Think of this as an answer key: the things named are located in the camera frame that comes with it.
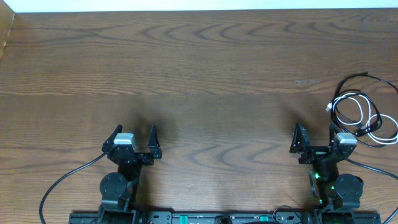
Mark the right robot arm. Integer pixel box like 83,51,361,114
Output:
289,123,364,223

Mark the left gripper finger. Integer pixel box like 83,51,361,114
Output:
147,125,162,159
104,124,123,146

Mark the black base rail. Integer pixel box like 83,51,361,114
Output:
68,210,381,224

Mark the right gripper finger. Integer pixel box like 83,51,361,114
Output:
329,123,341,140
289,123,310,154

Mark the white usb cable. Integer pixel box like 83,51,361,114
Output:
325,92,398,146

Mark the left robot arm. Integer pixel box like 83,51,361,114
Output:
97,125,162,224

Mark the black usb cable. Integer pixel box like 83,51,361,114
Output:
330,89,383,138
334,72,398,149

